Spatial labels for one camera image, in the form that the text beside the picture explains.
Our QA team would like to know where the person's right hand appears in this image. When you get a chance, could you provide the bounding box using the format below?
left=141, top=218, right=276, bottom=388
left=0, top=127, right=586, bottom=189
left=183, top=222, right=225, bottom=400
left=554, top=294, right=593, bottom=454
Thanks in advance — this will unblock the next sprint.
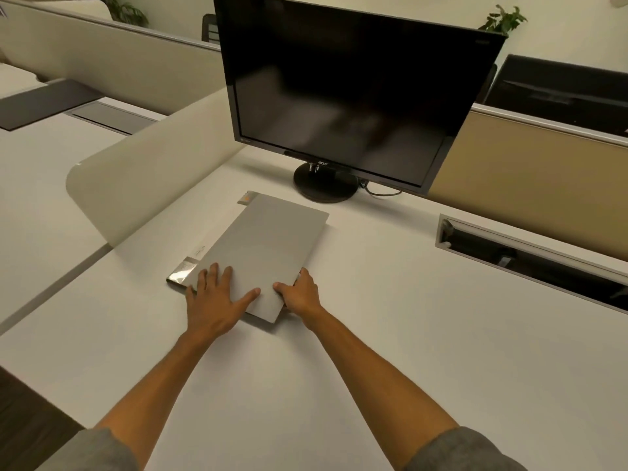
left=272, top=267, right=324, bottom=325

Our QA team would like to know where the long beige desk divider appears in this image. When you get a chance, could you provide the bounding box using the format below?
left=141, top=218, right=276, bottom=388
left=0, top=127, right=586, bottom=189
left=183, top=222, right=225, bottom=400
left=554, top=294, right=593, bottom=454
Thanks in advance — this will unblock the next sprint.
left=0, top=0, right=227, bottom=116

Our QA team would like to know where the black office chair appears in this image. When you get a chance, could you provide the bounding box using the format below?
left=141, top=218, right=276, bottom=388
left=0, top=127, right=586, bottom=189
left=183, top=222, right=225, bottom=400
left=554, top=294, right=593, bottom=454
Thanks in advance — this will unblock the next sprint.
left=201, top=13, right=220, bottom=46

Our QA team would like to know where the grey shirt sleeve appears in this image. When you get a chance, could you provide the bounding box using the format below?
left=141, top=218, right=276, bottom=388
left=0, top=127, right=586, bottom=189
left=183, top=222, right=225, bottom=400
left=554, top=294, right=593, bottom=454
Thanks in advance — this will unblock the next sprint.
left=402, top=426, right=529, bottom=471
left=36, top=427, right=141, bottom=471

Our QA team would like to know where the green plant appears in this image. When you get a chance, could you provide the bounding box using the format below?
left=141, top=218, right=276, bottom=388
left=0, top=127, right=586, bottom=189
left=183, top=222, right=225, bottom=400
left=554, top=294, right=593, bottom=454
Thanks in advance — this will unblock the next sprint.
left=478, top=4, right=529, bottom=36
left=100, top=0, right=149, bottom=28

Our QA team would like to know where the grey laptop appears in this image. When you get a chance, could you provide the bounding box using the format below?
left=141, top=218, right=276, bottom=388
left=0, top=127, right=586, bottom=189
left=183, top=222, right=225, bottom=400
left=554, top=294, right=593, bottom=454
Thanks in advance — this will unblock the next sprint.
left=166, top=192, right=330, bottom=325

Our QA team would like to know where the cream curved desk divider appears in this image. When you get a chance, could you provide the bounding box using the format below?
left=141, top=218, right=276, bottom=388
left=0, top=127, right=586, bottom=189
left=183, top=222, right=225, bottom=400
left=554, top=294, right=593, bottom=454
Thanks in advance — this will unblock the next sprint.
left=65, top=85, right=246, bottom=249

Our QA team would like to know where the black desk mat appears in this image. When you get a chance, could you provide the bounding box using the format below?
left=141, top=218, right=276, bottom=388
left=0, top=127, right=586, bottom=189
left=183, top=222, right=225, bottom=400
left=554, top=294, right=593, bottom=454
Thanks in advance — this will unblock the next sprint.
left=0, top=78, right=105, bottom=132

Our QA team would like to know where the black monitor cable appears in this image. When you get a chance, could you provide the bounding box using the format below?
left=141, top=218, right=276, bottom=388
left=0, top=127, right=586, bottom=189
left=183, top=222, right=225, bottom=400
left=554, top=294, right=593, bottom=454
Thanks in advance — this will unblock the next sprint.
left=357, top=178, right=403, bottom=198

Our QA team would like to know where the person's right forearm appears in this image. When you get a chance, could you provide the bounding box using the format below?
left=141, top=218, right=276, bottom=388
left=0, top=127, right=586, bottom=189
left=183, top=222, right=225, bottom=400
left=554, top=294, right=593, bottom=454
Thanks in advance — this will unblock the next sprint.
left=293, top=307, right=463, bottom=460

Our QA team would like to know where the tan fabric desk divider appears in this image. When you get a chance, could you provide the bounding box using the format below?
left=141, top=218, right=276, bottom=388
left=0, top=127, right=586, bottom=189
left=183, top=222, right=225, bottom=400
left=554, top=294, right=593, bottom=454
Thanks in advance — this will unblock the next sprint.
left=428, top=103, right=628, bottom=263

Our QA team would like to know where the black monitor behind divider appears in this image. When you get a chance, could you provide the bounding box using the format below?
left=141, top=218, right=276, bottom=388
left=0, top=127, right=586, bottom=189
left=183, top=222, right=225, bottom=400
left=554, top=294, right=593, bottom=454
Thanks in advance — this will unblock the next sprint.
left=483, top=54, right=628, bottom=138

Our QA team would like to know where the person's left hand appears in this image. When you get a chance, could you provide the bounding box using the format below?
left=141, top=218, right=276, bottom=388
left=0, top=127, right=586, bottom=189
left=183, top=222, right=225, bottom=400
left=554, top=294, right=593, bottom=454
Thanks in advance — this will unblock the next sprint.
left=185, top=263, right=261, bottom=338

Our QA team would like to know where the open desk cable tray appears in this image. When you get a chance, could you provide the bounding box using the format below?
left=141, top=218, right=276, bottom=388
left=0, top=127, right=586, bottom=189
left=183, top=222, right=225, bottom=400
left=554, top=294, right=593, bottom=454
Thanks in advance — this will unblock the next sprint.
left=435, top=214, right=628, bottom=314

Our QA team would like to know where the grey closed cable flap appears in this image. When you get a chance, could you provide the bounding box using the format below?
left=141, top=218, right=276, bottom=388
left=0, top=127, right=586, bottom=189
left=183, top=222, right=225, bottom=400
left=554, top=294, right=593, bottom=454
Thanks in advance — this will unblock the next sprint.
left=64, top=101, right=158, bottom=137

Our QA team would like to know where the person's left forearm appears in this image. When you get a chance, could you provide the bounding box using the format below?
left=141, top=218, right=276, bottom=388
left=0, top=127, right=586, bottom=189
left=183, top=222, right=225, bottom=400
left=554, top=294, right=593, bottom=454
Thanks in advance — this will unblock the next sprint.
left=93, top=329, right=231, bottom=458

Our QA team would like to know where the black computer monitor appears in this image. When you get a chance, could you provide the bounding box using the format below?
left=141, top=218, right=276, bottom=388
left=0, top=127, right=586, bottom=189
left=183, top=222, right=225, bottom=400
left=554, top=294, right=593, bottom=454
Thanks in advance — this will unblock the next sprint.
left=212, top=0, right=508, bottom=204

